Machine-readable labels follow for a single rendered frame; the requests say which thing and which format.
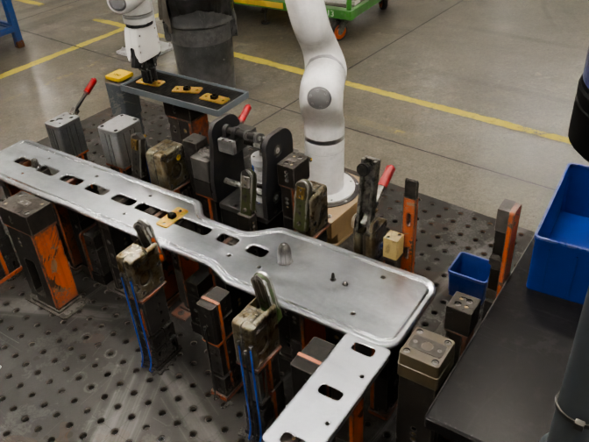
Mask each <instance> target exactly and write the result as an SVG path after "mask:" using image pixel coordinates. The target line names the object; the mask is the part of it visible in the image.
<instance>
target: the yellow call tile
mask: <svg viewBox="0 0 589 442"><path fill-rule="evenodd" d="M132 76H133V73H132V72H130V71H126V70H123V69H118V70H116V71H114V72H112V73H110V74H108V75H106V76H105V77H106V79H108V80H111V81H114V82H122V81H124V80H126V79H128V78H130V77H132Z"/></svg>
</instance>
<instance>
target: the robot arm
mask: <svg viewBox="0 0 589 442"><path fill-rule="evenodd" d="M285 3H286V6H287V12H288V15H289V18H290V22H291V25H292V27H293V30H294V35H295V37H296V38H297V40H298V42H299V44H300V47H301V49H302V53H303V58H304V64H305V71H304V74H303V77H302V81H301V86H300V93H299V102H300V109H301V113H302V117H303V122H304V151H305V155H306V156H308V157H310V158H312V161H311V162H309V178H308V180H309V181H314V182H319V183H321V184H324V185H326V186H327V197H328V204H330V203H338V202H341V201H343V200H345V199H347V198H348V197H350V196H351V195H352V194H353V192H354V190H355V183H354V181H353V180H352V178H351V177H350V176H349V175H347V174H345V173H344V110H343V100H344V85H345V80H346V75H347V67H346V63H345V59H344V55H343V53H342V50H341V48H340V46H339V44H338V42H337V39H336V36H335V34H334V32H333V31H332V28H331V26H330V21H329V18H328V14H327V11H326V7H325V3H324V0H285ZM107 5H108V6H109V7H110V9H111V10H112V11H114V12H116V13H118V14H122V17H123V21H124V23H125V25H126V27H125V28H124V40H125V47H126V52H127V57H128V61H131V67H132V68H138V69H139V70H141V74H142V79H143V82H144V83H150V84H152V83H153V79H152V78H154V81H157V80H158V76H157V71H156V66H157V59H158V57H159V55H160V40H159V36H158V33H157V30H156V26H155V24H154V22H153V20H154V16H153V7H152V3H151V0H107ZM142 63H144V65H142Z"/></svg>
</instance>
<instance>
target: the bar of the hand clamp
mask: <svg viewBox="0 0 589 442"><path fill-rule="evenodd" d="M357 172H358V174H359V175H360V177H359V186H358V206H357V216H356V226H355V230H357V231H358V230H359V229H360V228H362V225H361V224H360V220H361V219H362V218H363V216H364V213H367V214H368V218H367V227H366V233H367V234H370V233H369V228H370V224H371V222H372V221H373V220H374V218H375V209H376V201H377V192H378V183H379V174H380V159H377V158H373V157H371V156H367V155H366V156H365V157H364V158H362V159H361V163H360V164H358V166H357Z"/></svg>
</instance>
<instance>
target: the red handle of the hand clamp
mask: <svg viewBox="0 0 589 442"><path fill-rule="evenodd" d="M394 171H395V168H394V166H393V165H387V166H386V168H385V170H384V173H383V175H382V176H381V178H380V181H379V183H378V192H377V201H376V208H377V206H378V204H379V202H380V199H381V197H382V195H383V193H384V191H385V189H386V188H387V186H388V184H389V183H390V180H391V178H392V176H393V174H394ZM367 218H368V214H367V213H365V215H364V216H363V218H362V219H361V220H360V224H361V225H362V226H364V227H367Z"/></svg>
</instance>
